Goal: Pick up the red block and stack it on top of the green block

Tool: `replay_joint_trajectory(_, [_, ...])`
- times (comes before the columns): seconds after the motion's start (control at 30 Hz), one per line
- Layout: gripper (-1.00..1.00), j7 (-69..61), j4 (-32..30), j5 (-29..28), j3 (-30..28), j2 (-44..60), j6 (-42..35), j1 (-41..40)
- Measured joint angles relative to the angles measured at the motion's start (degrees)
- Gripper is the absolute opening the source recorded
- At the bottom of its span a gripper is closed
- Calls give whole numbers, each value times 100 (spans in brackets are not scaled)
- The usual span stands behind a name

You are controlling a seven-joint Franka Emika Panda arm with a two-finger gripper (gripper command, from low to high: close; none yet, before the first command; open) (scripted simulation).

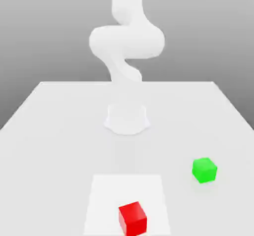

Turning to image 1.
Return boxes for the small green cube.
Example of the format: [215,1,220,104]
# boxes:
[191,157,218,184]

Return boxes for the small red cube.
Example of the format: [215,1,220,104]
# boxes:
[118,201,148,236]

